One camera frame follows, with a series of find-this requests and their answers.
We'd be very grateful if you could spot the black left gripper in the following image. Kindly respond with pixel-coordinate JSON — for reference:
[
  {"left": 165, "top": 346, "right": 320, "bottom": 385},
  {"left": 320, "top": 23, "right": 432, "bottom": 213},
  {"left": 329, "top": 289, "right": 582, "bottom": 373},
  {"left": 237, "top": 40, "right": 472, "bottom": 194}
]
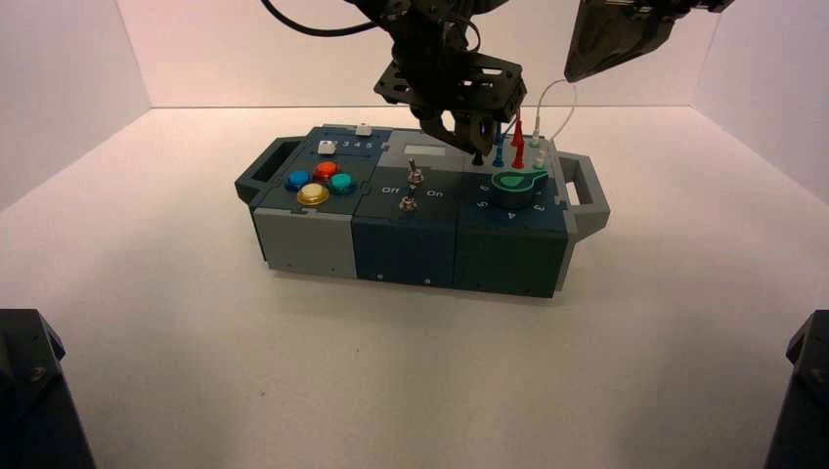
[{"left": 373, "top": 51, "right": 527, "bottom": 156}]

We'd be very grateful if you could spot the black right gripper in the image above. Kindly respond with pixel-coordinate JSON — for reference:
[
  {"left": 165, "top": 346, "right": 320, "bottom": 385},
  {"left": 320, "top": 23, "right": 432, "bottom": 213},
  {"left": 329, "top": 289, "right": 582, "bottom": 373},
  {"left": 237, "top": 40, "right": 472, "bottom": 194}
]
[{"left": 563, "top": 0, "right": 737, "bottom": 83}]

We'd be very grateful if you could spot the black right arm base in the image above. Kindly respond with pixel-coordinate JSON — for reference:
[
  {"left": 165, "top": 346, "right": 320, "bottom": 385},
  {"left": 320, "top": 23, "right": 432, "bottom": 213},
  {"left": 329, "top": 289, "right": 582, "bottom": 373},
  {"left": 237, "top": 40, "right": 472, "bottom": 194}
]
[{"left": 764, "top": 310, "right": 829, "bottom": 469}]

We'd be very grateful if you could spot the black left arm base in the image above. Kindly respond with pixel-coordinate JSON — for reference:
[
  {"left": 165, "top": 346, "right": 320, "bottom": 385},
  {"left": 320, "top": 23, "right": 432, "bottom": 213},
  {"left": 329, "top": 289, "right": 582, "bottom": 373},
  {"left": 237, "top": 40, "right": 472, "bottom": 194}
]
[{"left": 0, "top": 308, "right": 99, "bottom": 469}]

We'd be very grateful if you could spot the green rotary dial knob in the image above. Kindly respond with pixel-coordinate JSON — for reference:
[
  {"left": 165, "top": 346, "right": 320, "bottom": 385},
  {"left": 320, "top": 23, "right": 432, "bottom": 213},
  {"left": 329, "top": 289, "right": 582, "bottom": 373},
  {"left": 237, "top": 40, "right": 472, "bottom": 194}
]
[{"left": 491, "top": 169, "right": 550, "bottom": 210}]

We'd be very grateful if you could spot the blue grey control panel box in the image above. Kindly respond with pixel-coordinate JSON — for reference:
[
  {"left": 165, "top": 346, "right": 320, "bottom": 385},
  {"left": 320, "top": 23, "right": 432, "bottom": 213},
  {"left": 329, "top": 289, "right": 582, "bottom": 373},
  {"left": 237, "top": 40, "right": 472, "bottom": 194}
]
[{"left": 235, "top": 122, "right": 611, "bottom": 299}]

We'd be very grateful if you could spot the white jumper wire with plugs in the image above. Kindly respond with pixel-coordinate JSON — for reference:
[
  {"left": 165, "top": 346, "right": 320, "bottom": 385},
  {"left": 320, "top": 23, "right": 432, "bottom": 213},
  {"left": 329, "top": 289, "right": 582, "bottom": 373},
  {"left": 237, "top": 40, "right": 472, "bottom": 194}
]
[{"left": 529, "top": 78, "right": 578, "bottom": 171}]

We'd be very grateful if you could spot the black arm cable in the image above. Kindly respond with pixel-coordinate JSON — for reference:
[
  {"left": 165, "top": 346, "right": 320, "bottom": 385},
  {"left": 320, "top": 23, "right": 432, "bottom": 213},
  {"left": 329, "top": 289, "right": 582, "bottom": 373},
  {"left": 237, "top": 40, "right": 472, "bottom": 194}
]
[{"left": 260, "top": 0, "right": 378, "bottom": 38}]

